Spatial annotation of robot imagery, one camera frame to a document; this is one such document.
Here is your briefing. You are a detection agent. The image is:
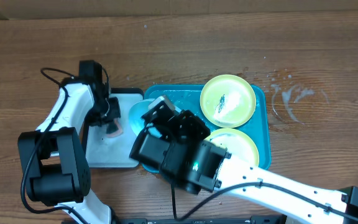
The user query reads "green and pink sponge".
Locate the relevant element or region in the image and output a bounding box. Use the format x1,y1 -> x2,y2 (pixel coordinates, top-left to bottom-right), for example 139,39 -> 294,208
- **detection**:
106,118 -> 124,138

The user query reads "light blue plate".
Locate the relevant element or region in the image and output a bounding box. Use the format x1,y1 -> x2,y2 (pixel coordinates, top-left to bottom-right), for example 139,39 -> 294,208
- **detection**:
129,98 -> 154,136

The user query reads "yellow plate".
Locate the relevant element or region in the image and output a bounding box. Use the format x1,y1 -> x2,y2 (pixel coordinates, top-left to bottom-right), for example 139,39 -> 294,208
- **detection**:
206,128 -> 259,166
200,74 -> 257,128

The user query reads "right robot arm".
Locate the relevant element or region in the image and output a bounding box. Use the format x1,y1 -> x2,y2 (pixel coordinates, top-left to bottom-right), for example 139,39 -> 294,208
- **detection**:
129,95 -> 358,223

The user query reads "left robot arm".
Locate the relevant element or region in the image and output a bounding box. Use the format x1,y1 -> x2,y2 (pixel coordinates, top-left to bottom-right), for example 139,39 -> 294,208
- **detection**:
17,60 -> 121,223

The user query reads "teal plastic tray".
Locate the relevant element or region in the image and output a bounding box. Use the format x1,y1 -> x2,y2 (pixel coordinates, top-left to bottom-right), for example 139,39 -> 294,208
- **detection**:
145,84 -> 272,170

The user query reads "black soapy water tray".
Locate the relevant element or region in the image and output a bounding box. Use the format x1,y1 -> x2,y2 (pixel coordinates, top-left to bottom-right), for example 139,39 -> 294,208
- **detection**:
82,88 -> 144,168

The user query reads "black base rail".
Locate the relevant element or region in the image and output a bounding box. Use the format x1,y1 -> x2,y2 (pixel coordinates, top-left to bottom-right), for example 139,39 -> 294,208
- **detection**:
112,215 -> 287,224

